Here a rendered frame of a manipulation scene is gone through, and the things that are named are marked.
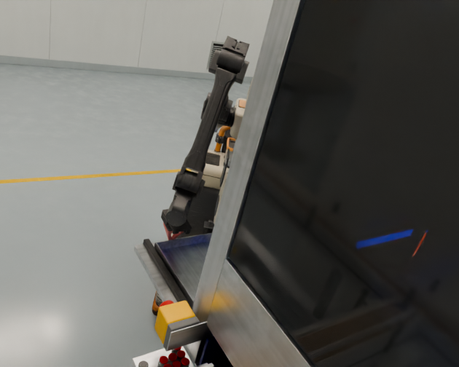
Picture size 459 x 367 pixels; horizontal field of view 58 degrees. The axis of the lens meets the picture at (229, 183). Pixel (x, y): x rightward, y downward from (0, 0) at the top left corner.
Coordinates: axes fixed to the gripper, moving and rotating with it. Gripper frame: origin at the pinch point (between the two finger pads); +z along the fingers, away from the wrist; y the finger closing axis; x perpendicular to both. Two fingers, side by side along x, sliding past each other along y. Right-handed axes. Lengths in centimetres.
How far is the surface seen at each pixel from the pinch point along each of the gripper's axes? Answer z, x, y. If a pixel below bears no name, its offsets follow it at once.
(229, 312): -26, -11, 47
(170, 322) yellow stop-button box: -16.8, -19.9, 39.7
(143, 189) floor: 110, 65, -159
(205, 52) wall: 107, 278, -480
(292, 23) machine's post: -82, -11, 34
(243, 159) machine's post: -56, -12, 34
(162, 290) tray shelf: 0.9, -10.0, 18.2
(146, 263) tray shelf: 2.3, -10.2, 6.2
